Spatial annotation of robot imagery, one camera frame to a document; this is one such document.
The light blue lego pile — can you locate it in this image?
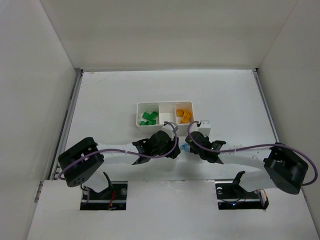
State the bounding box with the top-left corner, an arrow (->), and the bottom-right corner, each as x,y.
180,143 -> 190,153

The green yellow lego block pair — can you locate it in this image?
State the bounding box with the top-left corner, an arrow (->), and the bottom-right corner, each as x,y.
149,111 -> 159,120

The yellow lego piece with flower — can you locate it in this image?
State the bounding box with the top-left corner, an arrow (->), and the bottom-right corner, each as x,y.
180,111 -> 192,124

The green lego brick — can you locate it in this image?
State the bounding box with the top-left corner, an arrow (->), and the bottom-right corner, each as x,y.
142,112 -> 150,120

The long yellow lego brick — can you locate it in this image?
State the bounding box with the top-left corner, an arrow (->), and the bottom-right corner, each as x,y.
175,108 -> 186,117

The green and yellow lego stack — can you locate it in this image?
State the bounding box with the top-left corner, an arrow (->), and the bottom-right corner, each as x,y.
140,120 -> 149,126

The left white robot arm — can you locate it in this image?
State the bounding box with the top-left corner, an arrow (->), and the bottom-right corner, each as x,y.
58,129 -> 181,194

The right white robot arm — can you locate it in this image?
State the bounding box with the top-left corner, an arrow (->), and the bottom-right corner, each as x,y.
185,131 -> 309,195

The white three-compartment tray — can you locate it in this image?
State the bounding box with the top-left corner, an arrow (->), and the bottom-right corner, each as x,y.
136,101 -> 195,136

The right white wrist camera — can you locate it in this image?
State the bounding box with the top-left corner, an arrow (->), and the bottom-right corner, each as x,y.
197,120 -> 211,137

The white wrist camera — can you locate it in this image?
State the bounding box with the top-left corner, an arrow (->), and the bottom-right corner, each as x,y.
161,121 -> 178,139
197,120 -> 211,137

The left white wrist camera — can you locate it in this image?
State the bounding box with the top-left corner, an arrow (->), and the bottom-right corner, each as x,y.
161,121 -> 178,139

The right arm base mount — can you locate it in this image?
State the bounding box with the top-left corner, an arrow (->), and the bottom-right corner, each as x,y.
215,171 -> 269,210

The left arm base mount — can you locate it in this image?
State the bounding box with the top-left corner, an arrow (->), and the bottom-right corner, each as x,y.
80,172 -> 128,211

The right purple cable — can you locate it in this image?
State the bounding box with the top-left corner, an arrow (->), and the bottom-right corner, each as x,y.
187,121 -> 319,186

